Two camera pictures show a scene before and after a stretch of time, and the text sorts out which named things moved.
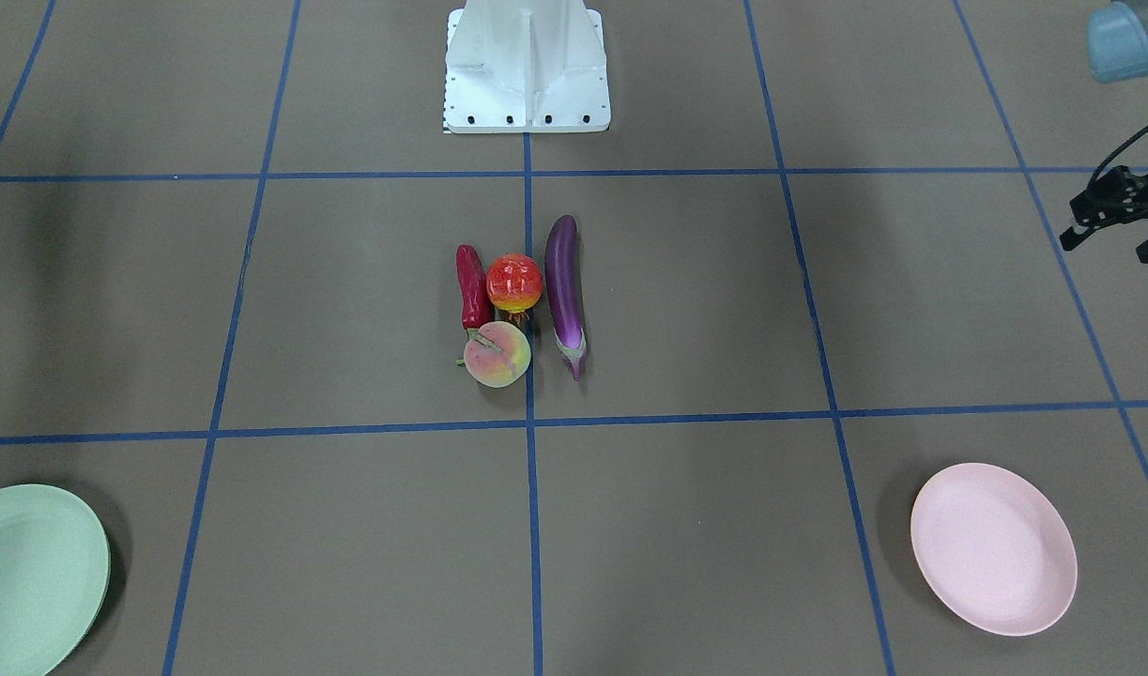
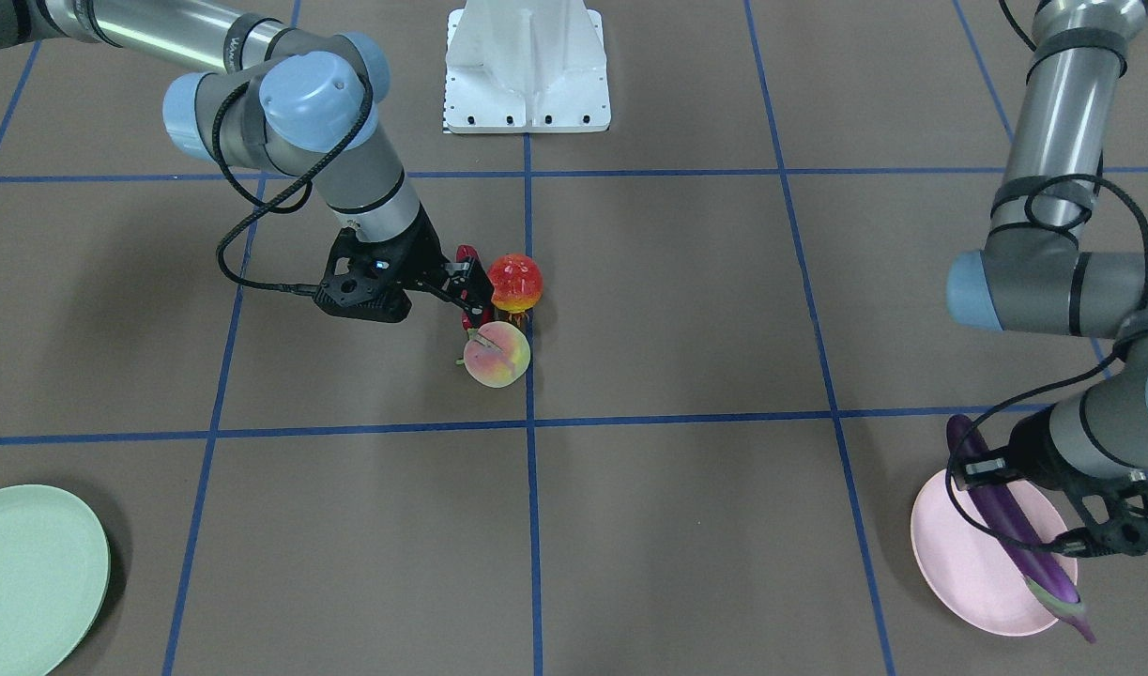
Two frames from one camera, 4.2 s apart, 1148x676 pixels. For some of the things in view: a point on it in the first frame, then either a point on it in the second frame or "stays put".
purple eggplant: x=562 y=265 -> x=1047 y=577
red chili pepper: x=476 y=292 stays put
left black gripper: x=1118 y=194 -> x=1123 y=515
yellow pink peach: x=497 y=356 stays put
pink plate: x=995 y=546 stays put
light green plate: x=40 y=574 stays put
